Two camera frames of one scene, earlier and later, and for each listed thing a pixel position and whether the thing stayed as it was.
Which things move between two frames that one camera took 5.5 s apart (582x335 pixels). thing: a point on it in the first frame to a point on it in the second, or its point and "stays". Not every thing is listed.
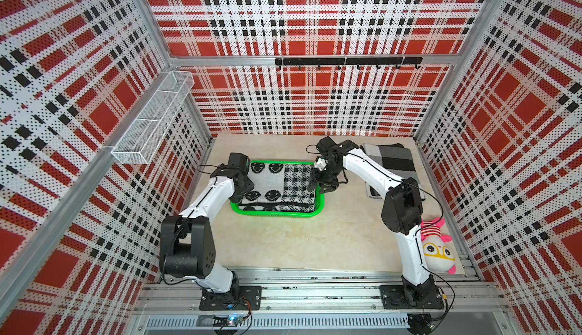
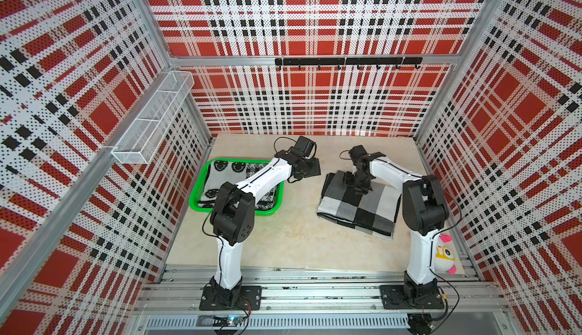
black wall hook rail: (396, 61) stays
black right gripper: (316, 176) to (360, 189)
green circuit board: (234, 320) stays
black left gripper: (248, 185) to (314, 169)
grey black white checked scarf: (396, 159) to (374, 212)
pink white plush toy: (437, 252) stays
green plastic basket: (319, 208) to (198, 176)
